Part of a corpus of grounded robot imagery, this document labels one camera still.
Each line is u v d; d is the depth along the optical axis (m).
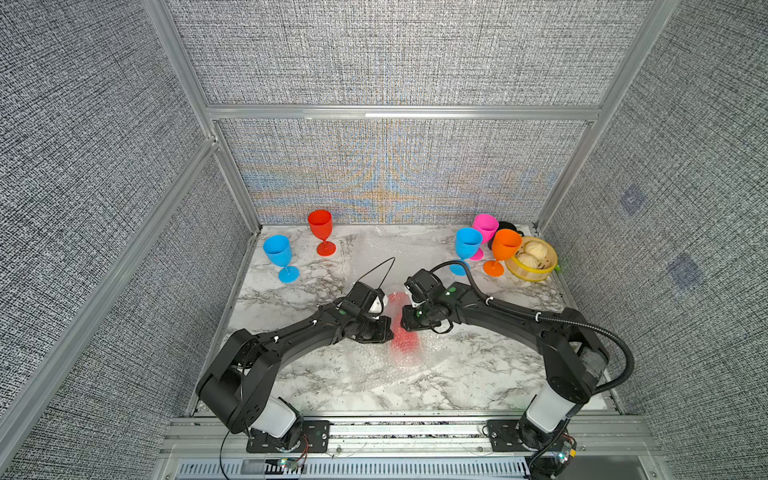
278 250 0.94
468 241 0.97
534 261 1.02
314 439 0.73
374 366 0.85
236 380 0.46
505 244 0.95
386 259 0.74
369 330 0.73
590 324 0.44
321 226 0.99
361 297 0.69
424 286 0.68
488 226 1.00
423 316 0.73
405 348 0.80
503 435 0.73
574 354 0.47
